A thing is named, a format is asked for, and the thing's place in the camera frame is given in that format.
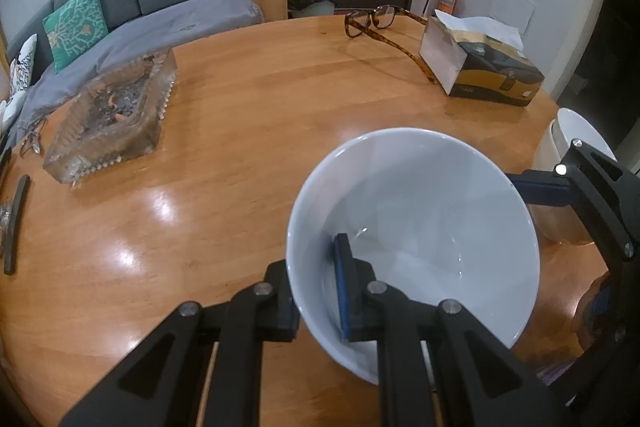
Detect tortoiseshell eyeglasses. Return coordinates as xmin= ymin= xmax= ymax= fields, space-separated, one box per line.
xmin=344 ymin=4 xmax=438 ymax=85

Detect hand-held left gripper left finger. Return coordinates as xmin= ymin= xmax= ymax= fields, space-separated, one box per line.
xmin=59 ymin=259 xmax=302 ymax=427

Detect dark flat stick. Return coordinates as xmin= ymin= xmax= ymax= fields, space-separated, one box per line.
xmin=2 ymin=174 xmax=31 ymax=276

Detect teal patterned cushion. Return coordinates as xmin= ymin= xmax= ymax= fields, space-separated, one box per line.
xmin=41 ymin=0 xmax=110 ymax=74

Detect white cloth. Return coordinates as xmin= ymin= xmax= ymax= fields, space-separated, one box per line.
xmin=0 ymin=92 xmax=26 ymax=128

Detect black and gold tissue box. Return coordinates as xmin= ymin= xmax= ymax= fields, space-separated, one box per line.
xmin=419 ymin=9 xmax=546 ymax=108

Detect white bowl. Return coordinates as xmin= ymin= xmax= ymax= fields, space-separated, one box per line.
xmin=286 ymin=127 xmax=542 ymax=387

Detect thin-framed eyeglasses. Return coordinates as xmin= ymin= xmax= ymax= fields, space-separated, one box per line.
xmin=19 ymin=116 xmax=49 ymax=156

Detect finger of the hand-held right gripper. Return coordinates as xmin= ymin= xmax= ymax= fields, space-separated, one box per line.
xmin=507 ymin=138 xmax=639 ymax=261
xmin=591 ymin=257 xmax=640 ymax=349

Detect white patterned cushion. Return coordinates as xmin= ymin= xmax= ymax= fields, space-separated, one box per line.
xmin=7 ymin=33 xmax=38 ymax=92

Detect glass ashtray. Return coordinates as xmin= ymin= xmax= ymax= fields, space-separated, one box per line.
xmin=42 ymin=47 xmax=178 ymax=188

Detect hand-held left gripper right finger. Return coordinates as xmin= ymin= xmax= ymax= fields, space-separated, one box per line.
xmin=334 ymin=233 xmax=569 ymax=427

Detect grey trash bin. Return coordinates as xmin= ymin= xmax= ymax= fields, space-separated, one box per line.
xmin=286 ymin=0 xmax=341 ymax=20

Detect white cup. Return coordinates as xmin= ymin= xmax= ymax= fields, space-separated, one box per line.
xmin=531 ymin=107 xmax=618 ymax=247

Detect white wall panel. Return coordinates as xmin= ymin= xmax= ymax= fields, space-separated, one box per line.
xmin=490 ymin=0 xmax=536 ymax=32

